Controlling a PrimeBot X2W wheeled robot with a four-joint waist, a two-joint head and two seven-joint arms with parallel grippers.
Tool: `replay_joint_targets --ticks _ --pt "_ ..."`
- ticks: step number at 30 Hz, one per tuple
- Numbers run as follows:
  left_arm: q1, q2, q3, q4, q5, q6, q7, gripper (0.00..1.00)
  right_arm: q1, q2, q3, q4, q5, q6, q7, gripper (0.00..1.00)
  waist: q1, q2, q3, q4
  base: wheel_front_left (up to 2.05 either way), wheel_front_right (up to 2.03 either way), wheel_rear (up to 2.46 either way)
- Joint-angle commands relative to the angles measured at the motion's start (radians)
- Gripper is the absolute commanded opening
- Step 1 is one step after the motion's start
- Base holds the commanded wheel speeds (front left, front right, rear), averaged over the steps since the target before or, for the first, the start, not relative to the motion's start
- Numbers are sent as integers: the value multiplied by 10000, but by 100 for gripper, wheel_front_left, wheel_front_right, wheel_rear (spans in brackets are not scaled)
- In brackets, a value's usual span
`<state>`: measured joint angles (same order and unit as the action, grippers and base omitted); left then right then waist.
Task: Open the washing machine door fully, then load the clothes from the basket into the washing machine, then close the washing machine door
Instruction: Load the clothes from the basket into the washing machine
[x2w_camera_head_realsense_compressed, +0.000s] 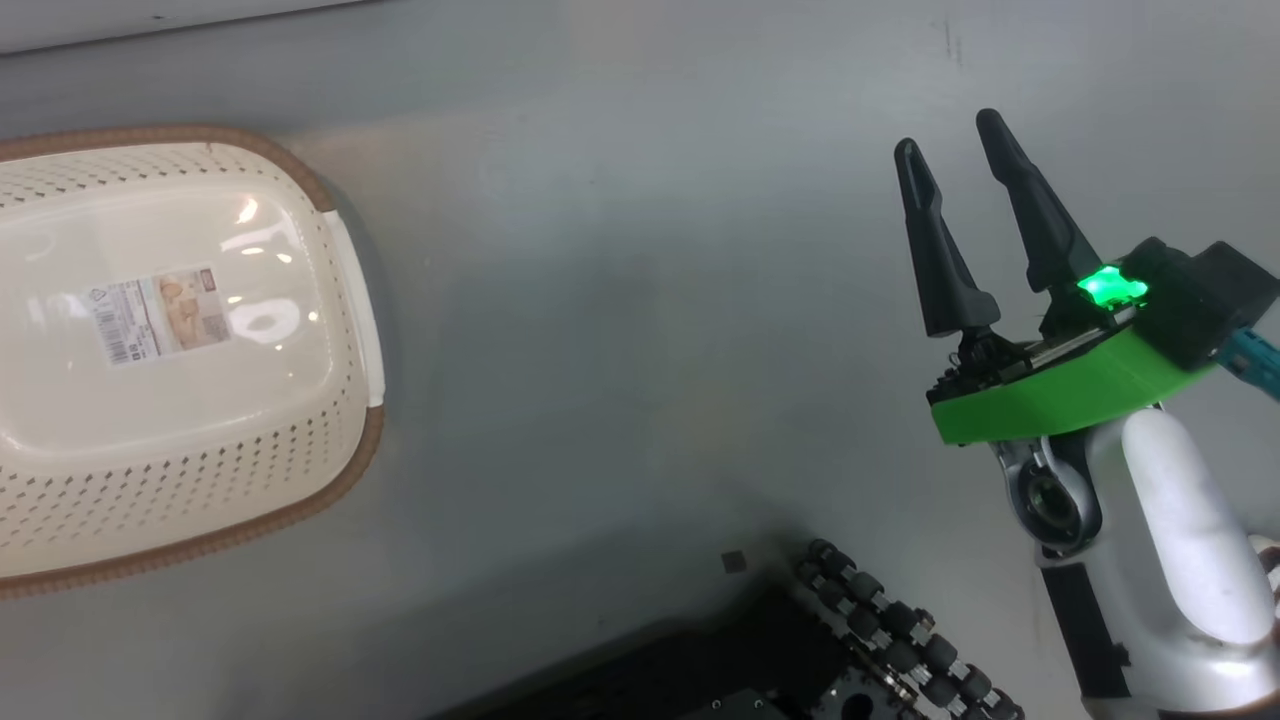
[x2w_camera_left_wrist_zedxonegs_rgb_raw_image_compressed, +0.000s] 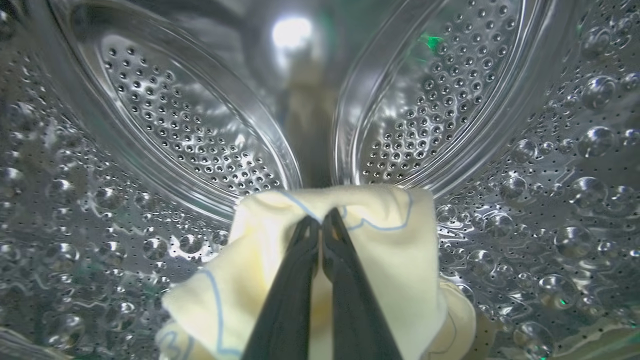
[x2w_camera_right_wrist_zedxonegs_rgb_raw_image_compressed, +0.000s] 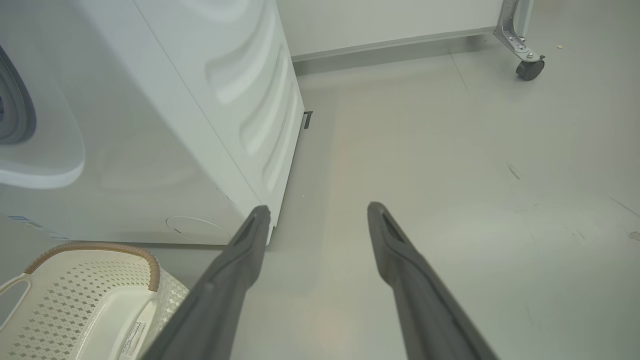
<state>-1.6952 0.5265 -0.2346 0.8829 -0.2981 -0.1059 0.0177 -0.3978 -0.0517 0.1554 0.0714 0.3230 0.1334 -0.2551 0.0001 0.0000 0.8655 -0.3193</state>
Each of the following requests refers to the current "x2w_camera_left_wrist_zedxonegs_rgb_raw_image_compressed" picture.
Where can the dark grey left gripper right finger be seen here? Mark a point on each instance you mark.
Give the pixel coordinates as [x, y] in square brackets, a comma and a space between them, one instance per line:
[355, 310]

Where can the pale yellow garment blue lines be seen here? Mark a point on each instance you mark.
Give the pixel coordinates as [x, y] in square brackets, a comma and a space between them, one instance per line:
[390, 260]

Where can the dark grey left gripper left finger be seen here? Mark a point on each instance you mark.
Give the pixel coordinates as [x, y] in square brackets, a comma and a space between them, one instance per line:
[287, 310]

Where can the steel washing machine drum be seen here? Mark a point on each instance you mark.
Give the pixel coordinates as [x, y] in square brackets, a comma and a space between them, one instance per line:
[100, 200]

